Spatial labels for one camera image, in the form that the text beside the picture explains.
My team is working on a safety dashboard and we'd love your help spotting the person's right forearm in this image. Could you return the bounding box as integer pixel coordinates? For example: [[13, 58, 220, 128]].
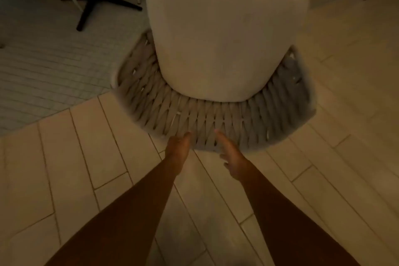
[[238, 163, 362, 266]]

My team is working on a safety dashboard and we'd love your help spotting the beige woven rope chair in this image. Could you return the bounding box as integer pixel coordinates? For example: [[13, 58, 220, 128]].
[[112, 0, 317, 153]]

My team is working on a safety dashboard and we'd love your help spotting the person's right hand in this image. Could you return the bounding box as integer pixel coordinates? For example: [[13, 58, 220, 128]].
[[214, 129, 251, 182]]

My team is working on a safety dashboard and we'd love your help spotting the person's left forearm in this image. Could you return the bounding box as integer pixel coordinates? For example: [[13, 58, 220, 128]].
[[45, 163, 182, 266]]

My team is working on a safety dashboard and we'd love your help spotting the person's left hand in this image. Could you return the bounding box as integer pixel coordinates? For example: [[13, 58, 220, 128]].
[[164, 131, 192, 177]]

